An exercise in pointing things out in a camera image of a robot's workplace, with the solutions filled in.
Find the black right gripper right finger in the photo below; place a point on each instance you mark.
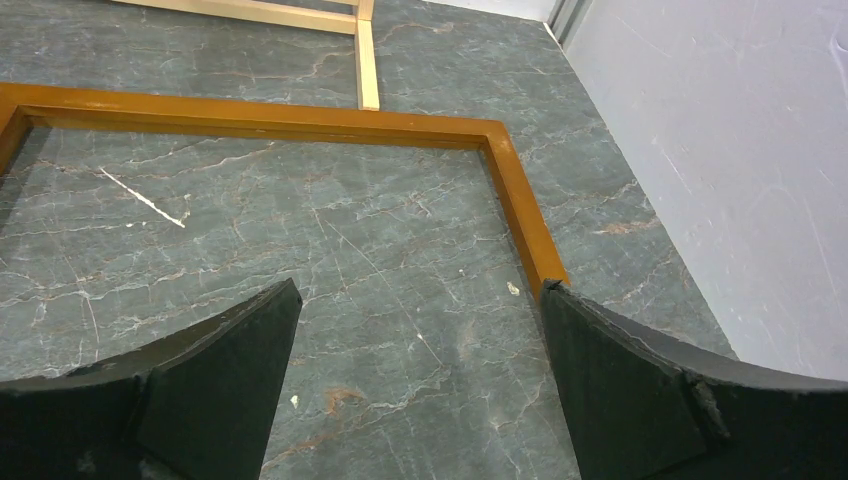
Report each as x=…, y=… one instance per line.
x=641, y=404

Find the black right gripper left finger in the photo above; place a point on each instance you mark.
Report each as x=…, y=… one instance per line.
x=196, y=404

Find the brown wooden picture frame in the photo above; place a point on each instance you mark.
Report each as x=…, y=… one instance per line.
x=24, y=106

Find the light wooden clothes rack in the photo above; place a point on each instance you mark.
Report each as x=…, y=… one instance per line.
x=357, y=24

